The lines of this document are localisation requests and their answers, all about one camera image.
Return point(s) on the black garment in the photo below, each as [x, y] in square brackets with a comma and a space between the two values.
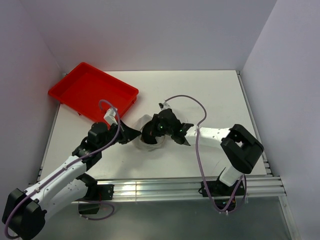
[150, 133]

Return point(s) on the aluminium mounting rail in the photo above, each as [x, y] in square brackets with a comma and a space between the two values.
[183, 189]

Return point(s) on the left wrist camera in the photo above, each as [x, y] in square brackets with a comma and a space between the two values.
[111, 116]

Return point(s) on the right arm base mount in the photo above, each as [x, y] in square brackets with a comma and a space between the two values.
[218, 189]

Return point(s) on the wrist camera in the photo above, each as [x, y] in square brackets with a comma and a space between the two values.
[111, 116]
[164, 105]

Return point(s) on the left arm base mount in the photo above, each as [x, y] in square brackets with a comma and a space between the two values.
[100, 191]

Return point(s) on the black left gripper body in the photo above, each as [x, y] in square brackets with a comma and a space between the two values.
[111, 135]

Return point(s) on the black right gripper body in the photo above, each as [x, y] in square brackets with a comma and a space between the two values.
[162, 130]

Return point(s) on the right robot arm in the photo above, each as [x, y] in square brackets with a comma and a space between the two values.
[241, 148]

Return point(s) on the red plastic tray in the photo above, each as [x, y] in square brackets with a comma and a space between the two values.
[83, 88]

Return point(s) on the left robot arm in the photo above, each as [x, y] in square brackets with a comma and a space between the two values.
[26, 211]

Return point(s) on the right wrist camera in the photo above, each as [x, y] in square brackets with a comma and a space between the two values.
[164, 105]

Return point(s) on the white mesh laundry bag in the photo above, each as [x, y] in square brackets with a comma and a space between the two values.
[139, 142]

